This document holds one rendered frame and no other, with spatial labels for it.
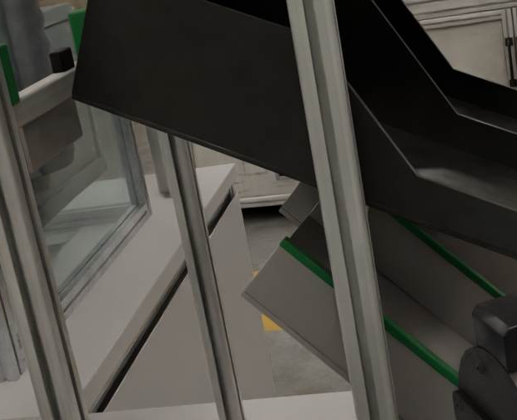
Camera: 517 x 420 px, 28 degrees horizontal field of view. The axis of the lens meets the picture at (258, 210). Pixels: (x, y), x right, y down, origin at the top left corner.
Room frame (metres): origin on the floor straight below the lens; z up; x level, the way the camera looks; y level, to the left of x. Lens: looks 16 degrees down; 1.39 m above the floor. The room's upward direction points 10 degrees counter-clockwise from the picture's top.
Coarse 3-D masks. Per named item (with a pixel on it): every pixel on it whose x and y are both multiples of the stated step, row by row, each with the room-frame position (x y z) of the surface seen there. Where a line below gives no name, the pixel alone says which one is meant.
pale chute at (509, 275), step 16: (304, 192) 0.68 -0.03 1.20; (288, 208) 0.68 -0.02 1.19; (304, 208) 0.68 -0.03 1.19; (448, 240) 0.77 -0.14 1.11; (464, 256) 0.76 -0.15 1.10; (480, 256) 0.76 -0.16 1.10; (496, 256) 0.76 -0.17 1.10; (480, 272) 0.76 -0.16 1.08; (496, 272) 0.76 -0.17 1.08; (512, 272) 0.75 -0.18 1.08; (512, 288) 0.75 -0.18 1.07
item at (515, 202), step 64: (128, 0) 0.55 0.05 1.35; (192, 0) 0.53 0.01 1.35; (256, 0) 0.66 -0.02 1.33; (128, 64) 0.55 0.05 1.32; (192, 64) 0.54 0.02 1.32; (256, 64) 0.52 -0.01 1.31; (384, 64) 0.63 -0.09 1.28; (192, 128) 0.54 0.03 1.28; (256, 128) 0.52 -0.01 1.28; (384, 128) 0.62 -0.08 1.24; (448, 128) 0.61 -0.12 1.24; (384, 192) 0.50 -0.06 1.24; (448, 192) 0.49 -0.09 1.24; (512, 192) 0.56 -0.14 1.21; (512, 256) 0.48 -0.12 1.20
